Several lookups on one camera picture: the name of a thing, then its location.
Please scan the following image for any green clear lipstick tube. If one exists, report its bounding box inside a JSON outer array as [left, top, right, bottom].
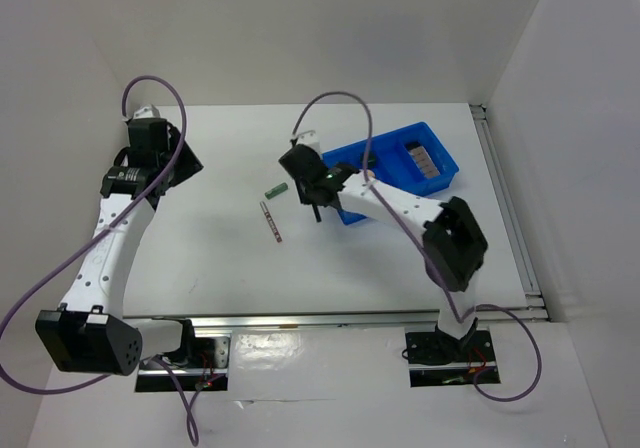
[[264, 182, 288, 200]]

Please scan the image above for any red lip gloss tube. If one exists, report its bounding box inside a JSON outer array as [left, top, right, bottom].
[[259, 201, 283, 243]]

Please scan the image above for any black square powder compact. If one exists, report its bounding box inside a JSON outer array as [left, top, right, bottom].
[[405, 141, 422, 151]]

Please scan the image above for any clear eyeshadow palette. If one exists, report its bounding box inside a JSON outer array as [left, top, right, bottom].
[[407, 144, 440, 179]]

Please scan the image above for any green gold mascara pen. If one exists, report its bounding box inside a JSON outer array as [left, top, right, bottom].
[[311, 204, 322, 223]]

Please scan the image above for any green round compact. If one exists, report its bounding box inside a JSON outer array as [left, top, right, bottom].
[[361, 152, 378, 166]]

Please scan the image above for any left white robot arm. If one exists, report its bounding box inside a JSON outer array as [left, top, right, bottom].
[[35, 105, 203, 376]]

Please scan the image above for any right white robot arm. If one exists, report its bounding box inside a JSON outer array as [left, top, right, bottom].
[[279, 130, 488, 360]]

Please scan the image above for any blue plastic divided bin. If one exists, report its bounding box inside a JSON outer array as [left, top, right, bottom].
[[322, 122, 459, 225]]

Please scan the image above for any aluminium front rail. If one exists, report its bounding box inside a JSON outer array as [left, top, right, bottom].
[[125, 310, 438, 331]]

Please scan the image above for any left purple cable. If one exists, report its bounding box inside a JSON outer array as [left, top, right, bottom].
[[0, 74, 201, 447]]

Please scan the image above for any purple cable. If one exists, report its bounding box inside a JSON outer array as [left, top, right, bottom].
[[0, 74, 201, 447], [290, 91, 543, 402]]

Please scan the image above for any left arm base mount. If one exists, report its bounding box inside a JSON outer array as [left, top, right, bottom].
[[135, 333, 231, 393]]

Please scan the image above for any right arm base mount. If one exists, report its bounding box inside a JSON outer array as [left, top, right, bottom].
[[401, 329, 501, 388]]

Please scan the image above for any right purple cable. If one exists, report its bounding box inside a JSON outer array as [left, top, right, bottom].
[[290, 91, 543, 402]]

